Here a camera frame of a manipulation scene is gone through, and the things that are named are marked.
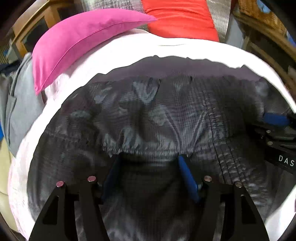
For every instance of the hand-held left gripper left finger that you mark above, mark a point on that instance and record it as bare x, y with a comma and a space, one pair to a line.
111, 178

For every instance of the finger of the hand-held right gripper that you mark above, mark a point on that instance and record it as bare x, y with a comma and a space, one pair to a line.
276, 119
270, 132

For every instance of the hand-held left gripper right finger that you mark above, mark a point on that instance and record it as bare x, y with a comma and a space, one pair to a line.
188, 178

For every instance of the dark grey puffer jacket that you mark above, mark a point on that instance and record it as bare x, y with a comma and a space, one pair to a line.
148, 115

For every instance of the white bed sheet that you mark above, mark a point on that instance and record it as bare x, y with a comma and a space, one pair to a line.
185, 49

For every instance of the grey cloth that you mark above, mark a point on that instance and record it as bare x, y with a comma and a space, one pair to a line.
23, 104

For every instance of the silver foil mat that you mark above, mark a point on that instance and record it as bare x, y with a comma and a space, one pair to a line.
219, 18

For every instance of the red pillow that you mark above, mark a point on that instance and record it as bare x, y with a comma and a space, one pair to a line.
180, 18

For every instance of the pink pillow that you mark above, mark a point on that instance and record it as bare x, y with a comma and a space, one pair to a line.
81, 39

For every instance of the wooden side table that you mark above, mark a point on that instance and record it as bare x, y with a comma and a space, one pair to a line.
30, 23

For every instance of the wooden furniture frame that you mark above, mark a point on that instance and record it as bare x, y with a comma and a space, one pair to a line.
261, 34

